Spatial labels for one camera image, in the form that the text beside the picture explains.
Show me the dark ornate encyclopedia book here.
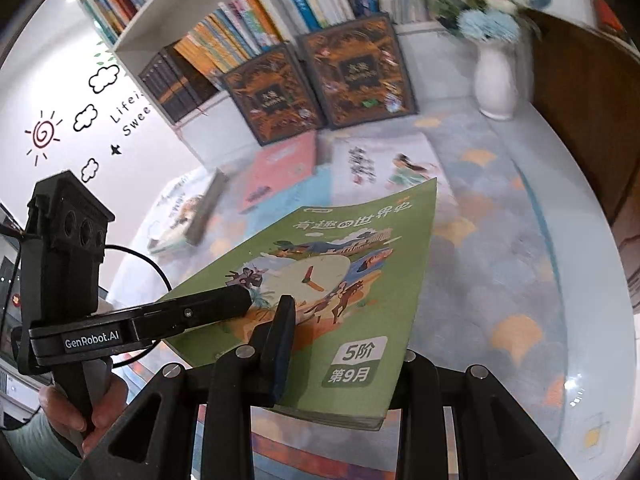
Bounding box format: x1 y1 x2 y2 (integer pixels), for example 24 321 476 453
220 42 326 147
295 12 418 129

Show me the red sun wall sticker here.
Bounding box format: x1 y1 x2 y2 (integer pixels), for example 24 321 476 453
25 110 63 166

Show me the blue white flower bouquet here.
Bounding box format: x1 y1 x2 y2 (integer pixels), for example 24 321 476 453
425 0 553 43

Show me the green illustrated magazine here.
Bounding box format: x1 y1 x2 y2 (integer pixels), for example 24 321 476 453
159 177 438 431

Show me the stack of thin books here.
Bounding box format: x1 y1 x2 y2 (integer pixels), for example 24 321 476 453
147 167 231 253

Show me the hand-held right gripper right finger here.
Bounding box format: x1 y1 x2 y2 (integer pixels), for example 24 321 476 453
386 350 581 480

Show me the person's left forearm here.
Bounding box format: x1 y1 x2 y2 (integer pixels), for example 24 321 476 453
0 405 83 480

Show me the brown wooden cabinet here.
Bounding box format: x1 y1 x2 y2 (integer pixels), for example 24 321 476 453
520 7 640 311

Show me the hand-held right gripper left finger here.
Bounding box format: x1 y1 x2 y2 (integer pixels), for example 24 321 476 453
82 294 297 480

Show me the white ribbed vase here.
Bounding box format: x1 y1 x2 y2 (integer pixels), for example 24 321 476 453
472 42 520 121

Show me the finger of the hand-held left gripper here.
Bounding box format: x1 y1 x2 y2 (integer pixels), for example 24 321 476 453
127 286 253 346

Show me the pink cover book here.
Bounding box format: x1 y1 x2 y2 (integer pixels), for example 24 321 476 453
237 132 318 215

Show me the black wall lettering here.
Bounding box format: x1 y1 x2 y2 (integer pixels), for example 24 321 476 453
110 80 151 138

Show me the row of colourful books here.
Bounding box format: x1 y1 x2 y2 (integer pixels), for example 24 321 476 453
81 0 198 45

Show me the green leaf wall sticker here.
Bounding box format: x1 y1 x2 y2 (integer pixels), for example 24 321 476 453
92 37 118 63

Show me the white book with girl illustration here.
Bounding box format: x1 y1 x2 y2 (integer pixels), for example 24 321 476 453
330 132 460 211

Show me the person's left hand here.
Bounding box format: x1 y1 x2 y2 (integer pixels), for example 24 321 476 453
39 360 132 458

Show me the row of black volumes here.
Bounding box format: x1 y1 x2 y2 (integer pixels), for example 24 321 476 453
138 47 207 125

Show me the row of orange yellow books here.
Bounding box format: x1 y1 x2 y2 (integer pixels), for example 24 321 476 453
175 0 282 75

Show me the black cable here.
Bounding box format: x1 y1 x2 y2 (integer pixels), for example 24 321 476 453
102 245 173 367

